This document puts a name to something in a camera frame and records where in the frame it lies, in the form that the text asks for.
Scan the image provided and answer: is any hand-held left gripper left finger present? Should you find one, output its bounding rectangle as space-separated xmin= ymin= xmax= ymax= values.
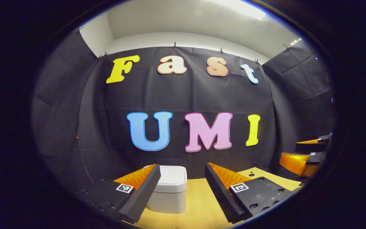
xmin=77 ymin=164 xmax=161 ymax=224

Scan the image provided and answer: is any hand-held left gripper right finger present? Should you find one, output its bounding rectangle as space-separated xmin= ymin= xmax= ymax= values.
xmin=204 ymin=162 xmax=298 ymax=224

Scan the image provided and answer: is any white desktop garbage bin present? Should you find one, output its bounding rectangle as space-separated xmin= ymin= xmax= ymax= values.
xmin=143 ymin=165 xmax=187 ymax=214

